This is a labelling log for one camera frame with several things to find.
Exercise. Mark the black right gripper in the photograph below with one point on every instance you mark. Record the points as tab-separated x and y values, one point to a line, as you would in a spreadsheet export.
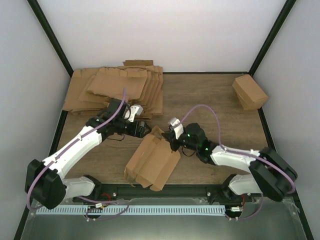
171	136

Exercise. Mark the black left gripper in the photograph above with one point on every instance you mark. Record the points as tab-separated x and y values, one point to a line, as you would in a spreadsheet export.
140	133

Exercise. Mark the brown cardboard box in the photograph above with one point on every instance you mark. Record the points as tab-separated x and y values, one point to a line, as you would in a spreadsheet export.
249	93
152	163

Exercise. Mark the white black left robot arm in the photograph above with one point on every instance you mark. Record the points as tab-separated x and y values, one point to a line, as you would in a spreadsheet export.
46	180

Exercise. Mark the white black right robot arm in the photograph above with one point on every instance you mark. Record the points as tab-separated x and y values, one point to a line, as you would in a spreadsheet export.
267	173

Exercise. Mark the folded brown cardboard box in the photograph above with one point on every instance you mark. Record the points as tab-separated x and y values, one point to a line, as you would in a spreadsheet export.
249	93

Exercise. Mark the stack of flat cardboard blanks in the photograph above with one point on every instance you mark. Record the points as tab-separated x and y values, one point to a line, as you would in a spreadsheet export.
137	81

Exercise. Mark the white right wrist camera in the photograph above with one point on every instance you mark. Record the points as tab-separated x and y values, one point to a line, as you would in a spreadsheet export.
176	129

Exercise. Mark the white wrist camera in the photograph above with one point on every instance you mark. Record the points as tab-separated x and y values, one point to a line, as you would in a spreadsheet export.
132	112
176	129

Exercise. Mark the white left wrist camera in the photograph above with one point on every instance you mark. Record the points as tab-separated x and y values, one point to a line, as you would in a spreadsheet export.
132	112

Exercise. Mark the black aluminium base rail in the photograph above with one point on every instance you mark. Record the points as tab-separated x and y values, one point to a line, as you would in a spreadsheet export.
210	192

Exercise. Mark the light blue slotted cable duct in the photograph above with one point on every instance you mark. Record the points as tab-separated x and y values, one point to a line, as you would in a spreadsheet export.
135	210

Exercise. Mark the black left frame post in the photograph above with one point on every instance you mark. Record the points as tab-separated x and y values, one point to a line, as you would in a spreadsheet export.
40	15

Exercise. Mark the black frame post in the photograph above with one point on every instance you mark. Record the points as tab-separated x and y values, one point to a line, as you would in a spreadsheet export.
277	25
40	15

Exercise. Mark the black right frame post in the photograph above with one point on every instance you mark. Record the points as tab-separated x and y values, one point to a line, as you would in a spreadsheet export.
277	25

